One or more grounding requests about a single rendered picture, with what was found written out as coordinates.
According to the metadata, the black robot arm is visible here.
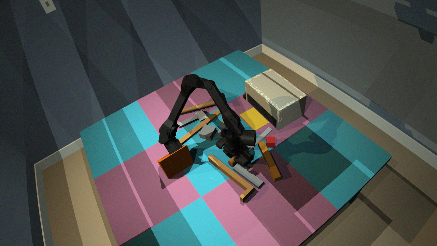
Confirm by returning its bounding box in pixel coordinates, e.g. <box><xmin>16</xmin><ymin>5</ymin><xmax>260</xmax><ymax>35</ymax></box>
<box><xmin>158</xmin><ymin>74</ymin><xmax>256</xmax><ymax>154</ymax></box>

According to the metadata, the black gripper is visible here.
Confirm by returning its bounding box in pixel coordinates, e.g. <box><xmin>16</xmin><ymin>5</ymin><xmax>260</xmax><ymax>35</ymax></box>
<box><xmin>216</xmin><ymin>137</ymin><xmax>253</xmax><ymax>167</ymax></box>

